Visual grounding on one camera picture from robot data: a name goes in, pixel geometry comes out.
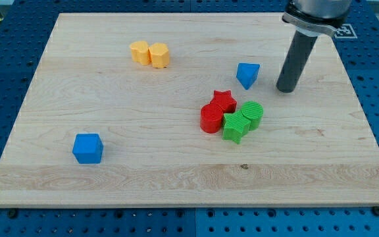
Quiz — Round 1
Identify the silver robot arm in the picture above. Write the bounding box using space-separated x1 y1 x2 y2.
282 0 351 37

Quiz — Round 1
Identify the blue cube block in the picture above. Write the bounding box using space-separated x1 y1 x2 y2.
72 134 103 164

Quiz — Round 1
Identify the red cylinder block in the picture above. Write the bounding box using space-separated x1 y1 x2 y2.
200 103 224 134

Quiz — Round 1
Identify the red star block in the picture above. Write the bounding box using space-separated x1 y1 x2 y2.
210 90 237 113

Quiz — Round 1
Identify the light wooden board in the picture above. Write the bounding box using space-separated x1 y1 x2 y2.
0 13 379 208

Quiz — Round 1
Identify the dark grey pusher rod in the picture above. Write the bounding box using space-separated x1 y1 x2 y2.
276 31 318 93

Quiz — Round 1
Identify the white fiducial marker tag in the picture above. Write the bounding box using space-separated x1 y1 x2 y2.
334 23 357 39

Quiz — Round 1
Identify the green cylinder block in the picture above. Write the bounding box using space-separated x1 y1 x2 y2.
241 101 264 130

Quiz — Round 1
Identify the green star block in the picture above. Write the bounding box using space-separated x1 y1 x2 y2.
222 110 251 144

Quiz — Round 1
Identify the yellow hexagon block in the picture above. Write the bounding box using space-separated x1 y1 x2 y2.
149 43 170 68

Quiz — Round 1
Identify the blue triangle block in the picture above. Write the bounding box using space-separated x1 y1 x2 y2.
236 63 261 90

